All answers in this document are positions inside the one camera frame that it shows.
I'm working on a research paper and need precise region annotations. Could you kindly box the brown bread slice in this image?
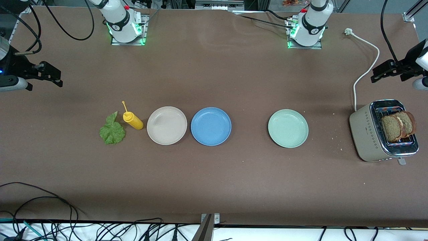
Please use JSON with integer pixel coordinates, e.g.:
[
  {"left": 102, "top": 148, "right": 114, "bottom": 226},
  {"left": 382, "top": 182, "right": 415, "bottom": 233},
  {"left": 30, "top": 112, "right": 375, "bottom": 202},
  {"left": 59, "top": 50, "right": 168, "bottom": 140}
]
[
  {"left": 395, "top": 110, "right": 417, "bottom": 139},
  {"left": 382, "top": 115, "right": 403, "bottom": 142}
]

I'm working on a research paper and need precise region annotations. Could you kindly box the green lettuce leaf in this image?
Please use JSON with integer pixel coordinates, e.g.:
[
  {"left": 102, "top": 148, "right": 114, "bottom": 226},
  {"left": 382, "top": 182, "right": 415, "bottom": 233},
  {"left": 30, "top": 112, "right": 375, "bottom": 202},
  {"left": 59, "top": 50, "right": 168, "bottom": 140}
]
[{"left": 99, "top": 111, "right": 126, "bottom": 145}]

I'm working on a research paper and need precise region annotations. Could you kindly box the yellow mustard squeeze bottle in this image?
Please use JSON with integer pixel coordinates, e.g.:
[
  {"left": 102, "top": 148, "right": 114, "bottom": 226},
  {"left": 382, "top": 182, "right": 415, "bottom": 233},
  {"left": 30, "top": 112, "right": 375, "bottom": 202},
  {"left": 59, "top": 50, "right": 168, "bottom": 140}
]
[{"left": 121, "top": 101, "right": 144, "bottom": 130}]

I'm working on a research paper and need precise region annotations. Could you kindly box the pale green round plate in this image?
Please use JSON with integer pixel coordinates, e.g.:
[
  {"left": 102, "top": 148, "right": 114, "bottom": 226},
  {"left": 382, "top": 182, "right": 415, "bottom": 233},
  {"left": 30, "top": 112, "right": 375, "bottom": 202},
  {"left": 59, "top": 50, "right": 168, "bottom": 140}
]
[{"left": 267, "top": 109, "right": 309, "bottom": 149}]

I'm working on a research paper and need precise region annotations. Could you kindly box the beige round plate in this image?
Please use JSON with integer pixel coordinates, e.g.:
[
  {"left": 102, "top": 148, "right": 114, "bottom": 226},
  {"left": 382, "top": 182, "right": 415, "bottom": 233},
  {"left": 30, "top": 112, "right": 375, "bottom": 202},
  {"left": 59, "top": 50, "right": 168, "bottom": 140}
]
[{"left": 146, "top": 106, "right": 188, "bottom": 146}]

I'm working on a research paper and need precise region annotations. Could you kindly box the blue round plate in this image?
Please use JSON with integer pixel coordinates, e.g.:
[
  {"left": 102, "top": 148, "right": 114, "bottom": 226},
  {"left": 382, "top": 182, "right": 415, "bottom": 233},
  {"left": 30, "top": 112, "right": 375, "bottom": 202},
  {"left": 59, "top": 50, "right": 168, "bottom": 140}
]
[{"left": 191, "top": 107, "right": 232, "bottom": 146}]

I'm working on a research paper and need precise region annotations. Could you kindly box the beige chrome toaster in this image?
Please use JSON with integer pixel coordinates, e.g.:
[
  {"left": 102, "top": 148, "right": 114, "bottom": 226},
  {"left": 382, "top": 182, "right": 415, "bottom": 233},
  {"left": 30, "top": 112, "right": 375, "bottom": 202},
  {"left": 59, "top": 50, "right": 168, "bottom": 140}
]
[{"left": 349, "top": 99, "right": 419, "bottom": 165}]

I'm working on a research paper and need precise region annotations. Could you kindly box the silver power strip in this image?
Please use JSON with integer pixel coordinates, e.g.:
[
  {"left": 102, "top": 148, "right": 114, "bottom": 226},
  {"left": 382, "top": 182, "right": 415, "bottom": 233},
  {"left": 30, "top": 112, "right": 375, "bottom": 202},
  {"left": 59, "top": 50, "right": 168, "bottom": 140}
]
[{"left": 195, "top": 0, "right": 245, "bottom": 10}]

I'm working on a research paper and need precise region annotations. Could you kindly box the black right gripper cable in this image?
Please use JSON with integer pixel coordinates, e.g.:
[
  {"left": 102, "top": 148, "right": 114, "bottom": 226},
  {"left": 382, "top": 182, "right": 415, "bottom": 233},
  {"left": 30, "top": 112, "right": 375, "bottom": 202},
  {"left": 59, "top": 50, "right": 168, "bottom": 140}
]
[{"left": 13, "top": 4, "right": 42, "bottom": 56}]

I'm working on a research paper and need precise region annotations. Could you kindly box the aluminium frame rail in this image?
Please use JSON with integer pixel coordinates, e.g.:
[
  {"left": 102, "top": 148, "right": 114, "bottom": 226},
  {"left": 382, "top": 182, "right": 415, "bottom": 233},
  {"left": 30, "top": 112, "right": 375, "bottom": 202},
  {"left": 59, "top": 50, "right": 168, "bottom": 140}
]
[
  {"left": 7, "top": 5, "right": 32, "bottom": 46},
  {"left": 402, "top": 0, "right": 428, "bottom": 22}
]

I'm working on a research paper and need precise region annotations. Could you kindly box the long black right arm cable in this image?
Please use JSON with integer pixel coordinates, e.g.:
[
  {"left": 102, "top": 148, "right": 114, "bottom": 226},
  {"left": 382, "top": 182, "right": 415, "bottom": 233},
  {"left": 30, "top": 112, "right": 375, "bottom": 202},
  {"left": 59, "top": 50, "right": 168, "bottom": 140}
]
[{"left": 43, "top": 0, "right": 95, "bottom": 41}]

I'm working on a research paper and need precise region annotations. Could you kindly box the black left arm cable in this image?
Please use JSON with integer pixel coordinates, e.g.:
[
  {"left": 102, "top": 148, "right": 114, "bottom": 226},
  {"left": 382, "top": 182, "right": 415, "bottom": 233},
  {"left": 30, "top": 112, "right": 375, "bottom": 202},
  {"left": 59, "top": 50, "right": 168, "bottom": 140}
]
[{"left": 381, "top": 0, "right": 400, "bottom": 63}]

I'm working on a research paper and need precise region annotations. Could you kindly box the white toaster power cord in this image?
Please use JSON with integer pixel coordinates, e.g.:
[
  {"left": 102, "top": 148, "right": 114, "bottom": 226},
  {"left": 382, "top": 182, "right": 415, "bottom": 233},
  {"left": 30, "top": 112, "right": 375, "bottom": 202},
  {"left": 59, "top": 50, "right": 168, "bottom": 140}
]
[{"left": 344, "top": 28, "right": 381, "bottom": 112}]

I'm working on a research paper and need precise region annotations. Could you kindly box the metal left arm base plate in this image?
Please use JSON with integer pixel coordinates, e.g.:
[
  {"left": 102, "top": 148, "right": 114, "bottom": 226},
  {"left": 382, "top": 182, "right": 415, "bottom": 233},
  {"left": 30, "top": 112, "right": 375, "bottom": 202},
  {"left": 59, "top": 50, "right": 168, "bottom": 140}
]
[{"left": 287, "top": 18, "right": 323, "bottom": 50}]

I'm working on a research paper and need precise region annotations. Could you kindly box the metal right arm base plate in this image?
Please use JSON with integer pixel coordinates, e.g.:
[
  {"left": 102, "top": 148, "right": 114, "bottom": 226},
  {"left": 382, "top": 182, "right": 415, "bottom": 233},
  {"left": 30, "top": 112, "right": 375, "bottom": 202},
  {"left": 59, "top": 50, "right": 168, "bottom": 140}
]
[{"left": 111, "top": 14, "right": 147, "bottom": 46}]

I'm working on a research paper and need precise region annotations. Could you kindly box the black floor cable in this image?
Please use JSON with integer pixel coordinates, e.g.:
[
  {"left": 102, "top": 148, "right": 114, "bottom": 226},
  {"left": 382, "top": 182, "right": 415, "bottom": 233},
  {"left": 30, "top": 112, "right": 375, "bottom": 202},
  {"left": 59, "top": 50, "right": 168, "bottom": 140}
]
[
  {"left": 0, "top": 182, "right": 88, "bottom": 218},
  {"left": 13, "top": 196, "right": 79, "bottom": 241},
  {"left": 97, "top": 218, "right": 164, "bottom": 241}
]

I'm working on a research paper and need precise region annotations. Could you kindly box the black cable on table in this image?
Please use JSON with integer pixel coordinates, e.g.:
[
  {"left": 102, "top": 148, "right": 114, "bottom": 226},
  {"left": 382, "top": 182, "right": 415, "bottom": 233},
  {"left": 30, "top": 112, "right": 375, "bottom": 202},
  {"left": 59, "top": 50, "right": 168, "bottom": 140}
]
[{"left": 234, "top": 9, "right": 295, "bottom": 30}]

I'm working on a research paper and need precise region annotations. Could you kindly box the teal floor cable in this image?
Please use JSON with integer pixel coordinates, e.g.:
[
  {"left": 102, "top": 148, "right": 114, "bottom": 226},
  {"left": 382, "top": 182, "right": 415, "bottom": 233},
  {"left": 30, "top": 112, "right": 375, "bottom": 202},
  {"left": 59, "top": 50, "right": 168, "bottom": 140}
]
[{"left": 0, "top": 218, "right": 44, "bottom": 241}]

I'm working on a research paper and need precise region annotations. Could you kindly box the grey metal camera post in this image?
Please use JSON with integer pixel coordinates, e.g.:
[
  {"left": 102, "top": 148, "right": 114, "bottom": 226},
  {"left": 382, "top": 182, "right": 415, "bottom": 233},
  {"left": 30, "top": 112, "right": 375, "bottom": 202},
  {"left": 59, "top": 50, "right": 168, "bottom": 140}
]
[{"left": 192, "top": 213, "right": 220, "bottom": 241}]

